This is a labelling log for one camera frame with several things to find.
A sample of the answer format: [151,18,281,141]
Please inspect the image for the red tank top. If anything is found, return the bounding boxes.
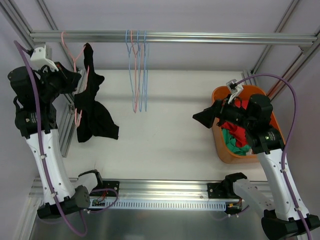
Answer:
[221,99,249,148]

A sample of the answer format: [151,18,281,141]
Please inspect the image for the green tank top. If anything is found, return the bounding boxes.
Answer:
[221,128,253,156]

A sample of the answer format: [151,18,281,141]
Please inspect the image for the pink wire hanger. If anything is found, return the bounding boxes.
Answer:
[61,31,91,129]
[130,30,140,113]

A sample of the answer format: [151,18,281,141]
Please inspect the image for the black tank top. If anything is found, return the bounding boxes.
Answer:
[74,43,119,143]

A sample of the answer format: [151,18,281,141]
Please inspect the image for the light blue wire hanger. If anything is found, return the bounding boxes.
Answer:
[142,31,149,112]

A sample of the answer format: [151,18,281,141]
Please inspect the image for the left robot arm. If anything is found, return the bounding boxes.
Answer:
[7,62,104,220]

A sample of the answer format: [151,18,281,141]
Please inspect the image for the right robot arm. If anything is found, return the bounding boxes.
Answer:
[192,94,320,240]

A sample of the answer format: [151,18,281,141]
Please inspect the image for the orange plastic basket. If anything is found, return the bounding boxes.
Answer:
[211,84,286,165]

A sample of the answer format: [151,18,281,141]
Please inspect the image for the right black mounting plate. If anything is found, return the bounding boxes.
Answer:
[206,182,228,199]

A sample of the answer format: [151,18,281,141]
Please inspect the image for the black mounting plate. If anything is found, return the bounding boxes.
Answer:
[206,182,228,199]
[90,180,120,198]

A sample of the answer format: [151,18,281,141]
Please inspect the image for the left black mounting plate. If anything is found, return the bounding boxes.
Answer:
[90,180,120,198]

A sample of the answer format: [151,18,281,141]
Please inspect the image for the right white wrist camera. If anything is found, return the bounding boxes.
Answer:
[226,79,244,104]

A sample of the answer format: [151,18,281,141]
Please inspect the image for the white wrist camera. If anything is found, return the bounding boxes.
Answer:
[226,79,244,104]
[30,44,59,72]

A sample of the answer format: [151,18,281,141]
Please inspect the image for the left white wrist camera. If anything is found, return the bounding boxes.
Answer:
[30,44,59,72]

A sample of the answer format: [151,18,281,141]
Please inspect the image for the aluminium hanging rail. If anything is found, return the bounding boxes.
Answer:
[29,30,318,47]

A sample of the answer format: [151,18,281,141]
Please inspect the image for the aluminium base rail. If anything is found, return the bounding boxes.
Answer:
[29,178,273,201]

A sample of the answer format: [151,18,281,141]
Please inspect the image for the slotted white cable duct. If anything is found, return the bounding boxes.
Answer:
[89,199,227,212]

